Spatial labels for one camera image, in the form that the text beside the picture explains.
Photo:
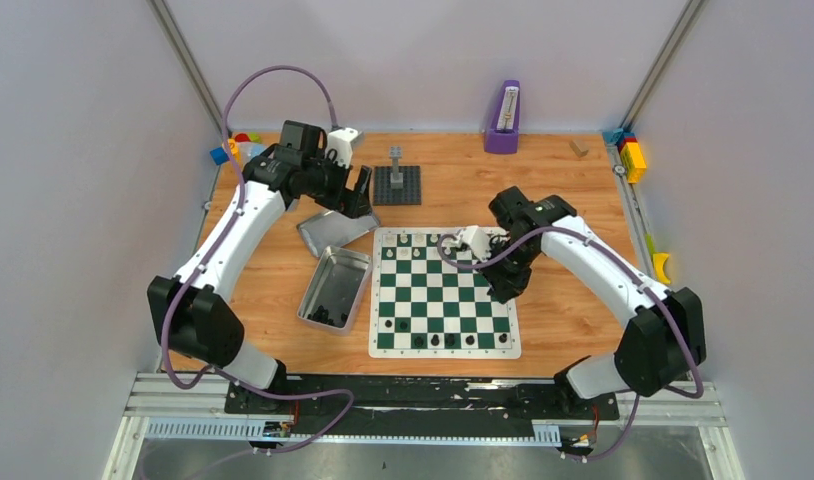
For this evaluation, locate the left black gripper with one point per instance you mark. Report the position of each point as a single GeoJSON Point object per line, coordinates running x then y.
{"type": "Point", "coordinates": [348, 189]}

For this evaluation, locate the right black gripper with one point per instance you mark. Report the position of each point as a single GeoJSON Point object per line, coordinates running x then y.
{"type": "Point", "coordinates": [506, 287]}

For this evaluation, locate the green white chess mat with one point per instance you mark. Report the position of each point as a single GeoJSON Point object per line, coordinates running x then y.
{"type": "Point", "coordinates": [414, 280]}

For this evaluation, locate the metal tin with black pieces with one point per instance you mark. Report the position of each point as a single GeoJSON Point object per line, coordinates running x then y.
{"type": "Point", "coordinates": [332, 299]}

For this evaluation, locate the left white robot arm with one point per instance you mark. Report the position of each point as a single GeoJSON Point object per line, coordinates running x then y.
{"type": "Point", "coordinates": [190, 310]}

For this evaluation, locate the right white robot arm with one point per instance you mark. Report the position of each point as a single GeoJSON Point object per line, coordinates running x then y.
{"type": "Point", "coordinates": [663, 329]}

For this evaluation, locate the metal tin lid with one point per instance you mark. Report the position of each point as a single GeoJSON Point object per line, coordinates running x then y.
{"type": "Point", "coordinates": [330, 228]}

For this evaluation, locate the dark grey lego baseplate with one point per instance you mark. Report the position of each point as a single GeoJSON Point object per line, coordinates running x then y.
{"type": "Point", "coordinates": [407, 192]}

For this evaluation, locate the grey lego tower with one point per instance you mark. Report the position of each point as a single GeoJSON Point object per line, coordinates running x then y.
{"type": "Point", "coordinates": [396, 173]}

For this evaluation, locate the translucent blue plastic container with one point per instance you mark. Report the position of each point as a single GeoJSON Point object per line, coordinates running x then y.
{"type": "Point", "coordinates": [249, 150]}

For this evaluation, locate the purple metronome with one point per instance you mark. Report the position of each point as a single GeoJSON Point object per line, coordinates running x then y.
{"type": "Point", "coordinates": [501, 131]}

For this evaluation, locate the small wooden block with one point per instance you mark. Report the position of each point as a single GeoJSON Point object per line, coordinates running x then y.
{"type": "Point", "coordinates": [579, 148]}

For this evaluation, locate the yellow curved toy piece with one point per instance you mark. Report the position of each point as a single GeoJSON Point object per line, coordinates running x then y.
{"type": "Point", "coordinates": [659, 261]}

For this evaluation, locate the yellow toy block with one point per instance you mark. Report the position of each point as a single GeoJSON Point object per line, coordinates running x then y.
{"type": "Point", "coordinates": [633, 161]}

